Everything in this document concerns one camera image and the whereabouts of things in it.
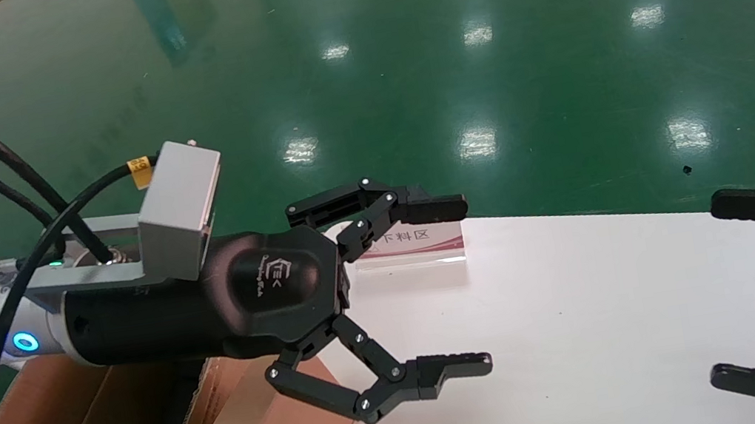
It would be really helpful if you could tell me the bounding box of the silver camera mounting bracket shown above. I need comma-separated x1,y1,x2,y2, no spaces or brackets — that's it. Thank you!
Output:
13,209,159,319

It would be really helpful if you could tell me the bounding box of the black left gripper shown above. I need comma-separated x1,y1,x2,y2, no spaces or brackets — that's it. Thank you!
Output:
50,164,500,424

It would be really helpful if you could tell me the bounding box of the clear acrylic table sign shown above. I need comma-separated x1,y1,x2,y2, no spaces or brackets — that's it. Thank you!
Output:
349,218,468,279

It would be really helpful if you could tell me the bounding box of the thick black looped cable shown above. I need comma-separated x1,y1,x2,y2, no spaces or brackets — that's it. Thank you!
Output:
0,75,120,283

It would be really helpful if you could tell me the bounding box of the yellow cable label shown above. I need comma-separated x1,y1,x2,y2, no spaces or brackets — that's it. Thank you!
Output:
127,155,155,191

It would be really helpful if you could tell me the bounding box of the thin black camera cable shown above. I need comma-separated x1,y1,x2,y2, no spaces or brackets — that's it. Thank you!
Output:
0,152,198,424

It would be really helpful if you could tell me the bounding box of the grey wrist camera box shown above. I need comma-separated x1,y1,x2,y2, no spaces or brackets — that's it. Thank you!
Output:
127,134,238,288

